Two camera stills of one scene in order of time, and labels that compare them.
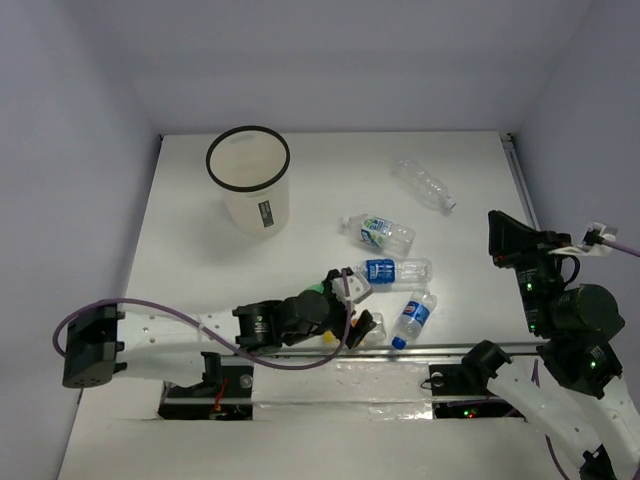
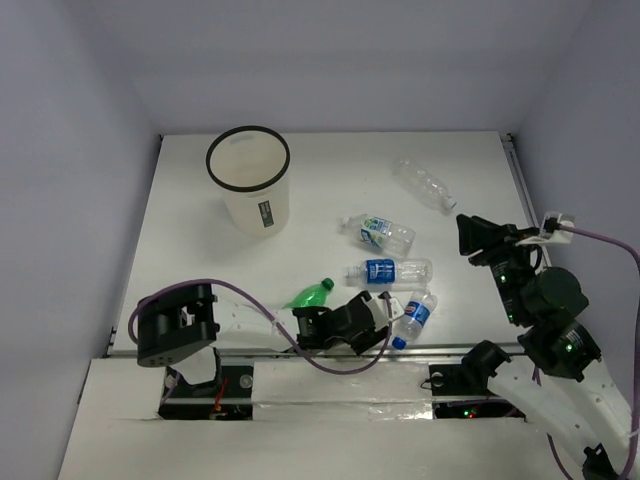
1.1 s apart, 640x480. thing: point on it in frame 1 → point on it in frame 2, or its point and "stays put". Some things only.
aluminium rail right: x=514 y=159 stays put
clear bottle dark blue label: x=395 y=271 stays put
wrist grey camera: x=358 y=286 → x=378 y=306
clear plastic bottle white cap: x=422 y=185 stays put
